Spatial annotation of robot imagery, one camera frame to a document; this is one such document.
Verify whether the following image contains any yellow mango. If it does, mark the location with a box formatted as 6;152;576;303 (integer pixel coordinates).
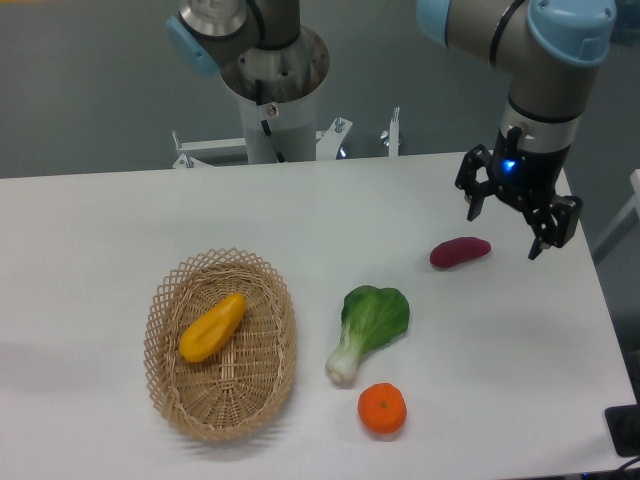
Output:
179;293;246;363

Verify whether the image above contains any purple sweet potato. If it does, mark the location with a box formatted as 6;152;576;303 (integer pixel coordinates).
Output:
429;237;492;270

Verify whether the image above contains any orange tangerine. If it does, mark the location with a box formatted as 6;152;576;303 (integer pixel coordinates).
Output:
357;383;408;435

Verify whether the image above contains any black device at edge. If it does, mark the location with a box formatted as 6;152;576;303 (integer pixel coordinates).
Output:
604;404;639;458

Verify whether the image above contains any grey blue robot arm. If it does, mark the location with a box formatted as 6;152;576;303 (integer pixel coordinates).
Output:
166;1;616;257

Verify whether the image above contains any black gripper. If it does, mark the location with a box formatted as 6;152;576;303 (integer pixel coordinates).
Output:
454;127;583;260

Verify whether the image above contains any white table leg right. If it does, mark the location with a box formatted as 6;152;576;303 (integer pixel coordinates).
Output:
591;169;639;264

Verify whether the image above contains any woven wicker basket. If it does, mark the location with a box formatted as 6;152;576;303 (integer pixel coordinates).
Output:
144;248;297;441

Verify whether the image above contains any green bok choy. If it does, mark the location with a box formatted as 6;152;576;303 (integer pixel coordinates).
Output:
325;285;410;386

